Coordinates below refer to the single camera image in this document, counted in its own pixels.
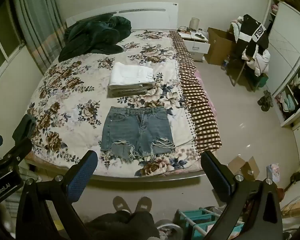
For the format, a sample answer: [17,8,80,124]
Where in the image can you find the person's left grey slipper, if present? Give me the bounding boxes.
[112,196,132,214]

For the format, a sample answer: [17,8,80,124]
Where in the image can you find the black and white jacket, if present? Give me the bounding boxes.
[236,14,270,60]

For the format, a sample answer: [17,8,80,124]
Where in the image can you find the white nightstand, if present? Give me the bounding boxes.
[177,27,211,62]

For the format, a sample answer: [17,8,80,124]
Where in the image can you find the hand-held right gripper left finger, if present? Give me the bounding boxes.
[15,150,99,240]

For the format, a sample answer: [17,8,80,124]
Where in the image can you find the wooden chair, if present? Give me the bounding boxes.
[226,22,257,88]

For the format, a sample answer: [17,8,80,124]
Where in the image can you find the green storage box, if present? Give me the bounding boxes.
[252,74,268,90]

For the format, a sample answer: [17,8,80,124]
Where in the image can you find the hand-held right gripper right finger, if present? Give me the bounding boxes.
[200,151,283,240]

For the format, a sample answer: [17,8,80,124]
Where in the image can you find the white folded pants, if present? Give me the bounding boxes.
[109,62,155,87]

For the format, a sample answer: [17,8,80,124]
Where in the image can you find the pile of white pink clothes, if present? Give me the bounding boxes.
[241,47,270,77]

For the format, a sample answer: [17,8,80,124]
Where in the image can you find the dark green duvet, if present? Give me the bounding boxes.
[58,16,132,62]

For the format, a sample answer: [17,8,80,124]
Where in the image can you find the blue denim shorts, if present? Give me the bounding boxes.
[100,106,177,162]

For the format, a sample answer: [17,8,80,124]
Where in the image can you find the pastel tissue packet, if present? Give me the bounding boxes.
[266,163,280,183]

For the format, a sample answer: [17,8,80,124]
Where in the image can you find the white bed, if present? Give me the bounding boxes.
[25,2,223,182]

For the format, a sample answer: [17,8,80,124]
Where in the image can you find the person's right grey slipper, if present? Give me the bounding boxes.
[135,196,153,213]

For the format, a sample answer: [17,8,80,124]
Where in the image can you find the floral blanket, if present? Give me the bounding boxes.
[27,29,198,178]

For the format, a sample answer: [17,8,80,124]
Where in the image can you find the large brown cardboard box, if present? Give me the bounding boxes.
[205,27,240,67]

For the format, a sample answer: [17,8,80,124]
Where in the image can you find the pile of pastel folded clothes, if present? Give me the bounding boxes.
[275,90,299,113]

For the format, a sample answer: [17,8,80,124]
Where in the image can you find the beige folded pants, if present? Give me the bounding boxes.
[107,81,155,98]

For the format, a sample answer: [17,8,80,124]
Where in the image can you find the green striped curtain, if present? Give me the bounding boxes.
[12,0,67,74]

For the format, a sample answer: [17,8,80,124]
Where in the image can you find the person's grey slipper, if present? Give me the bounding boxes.
[135,196,153,213]
[112,196,132,214]

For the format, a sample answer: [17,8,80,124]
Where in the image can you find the teal storage rack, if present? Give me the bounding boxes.
[175,206,244,240]

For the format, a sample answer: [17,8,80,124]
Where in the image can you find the small open cardboard box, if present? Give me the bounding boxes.
[226,156,260,182]

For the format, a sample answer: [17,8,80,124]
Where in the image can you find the white wardrobe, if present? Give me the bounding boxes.
[261,0,300,128]

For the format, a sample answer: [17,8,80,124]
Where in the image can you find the person's dark trouser legs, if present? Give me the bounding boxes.
[84,210,160,240]

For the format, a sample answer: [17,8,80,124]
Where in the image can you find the grey round basin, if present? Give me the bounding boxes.
[155,219,180,238]

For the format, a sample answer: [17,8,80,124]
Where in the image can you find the window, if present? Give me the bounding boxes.
[0,2,25,80]

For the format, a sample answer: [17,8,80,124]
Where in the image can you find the brown checked bed sheet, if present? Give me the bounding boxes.
[169,30,223,153]

